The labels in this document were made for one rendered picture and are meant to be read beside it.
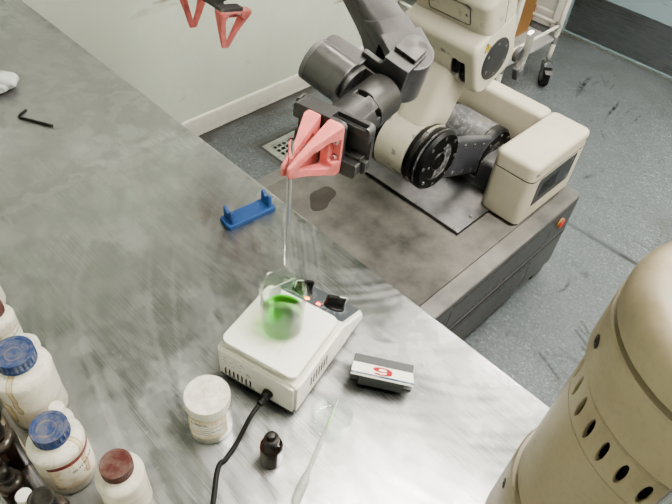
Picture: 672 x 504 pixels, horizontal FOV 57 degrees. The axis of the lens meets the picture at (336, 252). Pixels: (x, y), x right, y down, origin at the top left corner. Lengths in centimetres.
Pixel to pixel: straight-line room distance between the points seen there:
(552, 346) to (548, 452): 174
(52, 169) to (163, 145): 21
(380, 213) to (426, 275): 25
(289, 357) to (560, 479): 56
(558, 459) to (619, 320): 8
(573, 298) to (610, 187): 69
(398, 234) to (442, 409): 85
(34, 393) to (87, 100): 78
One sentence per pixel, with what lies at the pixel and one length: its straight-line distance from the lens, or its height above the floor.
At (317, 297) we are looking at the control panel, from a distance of 95.
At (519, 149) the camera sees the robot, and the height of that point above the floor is 58.
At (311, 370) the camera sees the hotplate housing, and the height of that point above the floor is 82.
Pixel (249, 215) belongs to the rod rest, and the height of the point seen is 76.
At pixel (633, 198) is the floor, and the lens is 275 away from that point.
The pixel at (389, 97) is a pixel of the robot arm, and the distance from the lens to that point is 78.
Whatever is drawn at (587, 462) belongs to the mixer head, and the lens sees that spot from 29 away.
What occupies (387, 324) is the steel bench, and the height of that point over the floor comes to 75.
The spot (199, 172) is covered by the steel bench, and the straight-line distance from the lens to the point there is 124.
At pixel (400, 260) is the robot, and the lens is 162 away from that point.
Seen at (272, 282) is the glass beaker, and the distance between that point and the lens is 83.
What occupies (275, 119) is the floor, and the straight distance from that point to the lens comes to 272.
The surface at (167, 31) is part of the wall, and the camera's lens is 235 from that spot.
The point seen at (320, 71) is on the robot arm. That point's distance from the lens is 79.
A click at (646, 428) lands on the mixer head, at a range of 25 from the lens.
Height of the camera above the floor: 152
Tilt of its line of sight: 46 degrees down
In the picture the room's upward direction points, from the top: 7 degrees clockwise
